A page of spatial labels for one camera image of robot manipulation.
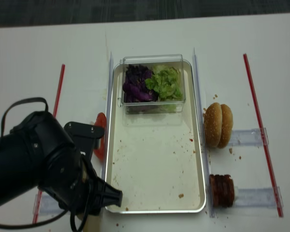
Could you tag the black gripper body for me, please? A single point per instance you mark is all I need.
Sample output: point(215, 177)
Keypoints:
point(79, 189)

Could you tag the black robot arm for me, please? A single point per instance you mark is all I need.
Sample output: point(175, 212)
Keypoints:
point(39, 152)

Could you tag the purple lettuce leaves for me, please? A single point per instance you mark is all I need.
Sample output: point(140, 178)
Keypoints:
point(134, 87)

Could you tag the green lettuce leaves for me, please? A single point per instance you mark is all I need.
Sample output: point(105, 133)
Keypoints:
point(165, 81)

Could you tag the clear divider lower left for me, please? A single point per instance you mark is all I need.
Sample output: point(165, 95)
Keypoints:
point(46, 206)

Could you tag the left red tape strip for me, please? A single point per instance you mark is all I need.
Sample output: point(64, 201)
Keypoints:
point(39, 195)

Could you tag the red tape strip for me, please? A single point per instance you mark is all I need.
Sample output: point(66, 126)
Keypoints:
point(278, 201)
point(39, 195)

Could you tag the metal baking tray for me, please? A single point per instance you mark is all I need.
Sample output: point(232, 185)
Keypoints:
point(155, 159)

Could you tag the clear plastic salad container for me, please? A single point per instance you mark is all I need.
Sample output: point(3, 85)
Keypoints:
point(174, 60)

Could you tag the sesame bun front right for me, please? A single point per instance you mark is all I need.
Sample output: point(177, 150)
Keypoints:
point(213, 124)

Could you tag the sesame bun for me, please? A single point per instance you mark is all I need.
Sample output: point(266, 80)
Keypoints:
point(227, 125)
point(213, 124)

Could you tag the sesame bun rear right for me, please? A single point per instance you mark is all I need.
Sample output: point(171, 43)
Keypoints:
point(227, 125)

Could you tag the clear divider lower right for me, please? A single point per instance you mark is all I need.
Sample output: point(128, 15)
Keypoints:
point(258, 197)

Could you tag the clear divider upper right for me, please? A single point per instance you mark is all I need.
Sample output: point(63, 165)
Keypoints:
point(252, 137)

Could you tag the right red tape strip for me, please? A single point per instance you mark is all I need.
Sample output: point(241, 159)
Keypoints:
point(278, 201)

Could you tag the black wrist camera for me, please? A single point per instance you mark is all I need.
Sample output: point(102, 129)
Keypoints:
point(86, 137)

